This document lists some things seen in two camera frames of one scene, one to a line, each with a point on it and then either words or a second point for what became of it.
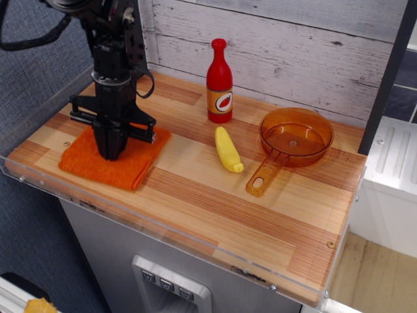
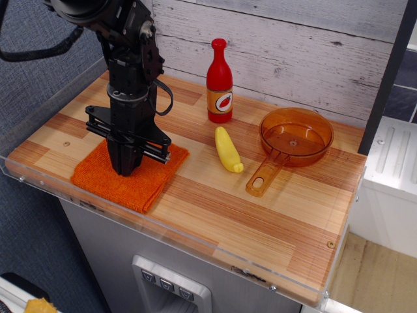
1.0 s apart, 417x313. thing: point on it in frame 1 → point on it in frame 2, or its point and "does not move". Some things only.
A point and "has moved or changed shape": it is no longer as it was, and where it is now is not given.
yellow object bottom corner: [40, 305] does not move
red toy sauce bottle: [219, 85] does not move
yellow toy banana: [227, 150] does not move
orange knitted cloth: [83, 157] has moved or changed shape
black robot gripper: [115, 104] → [131, 118]
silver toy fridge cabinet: [136, 271] does not move
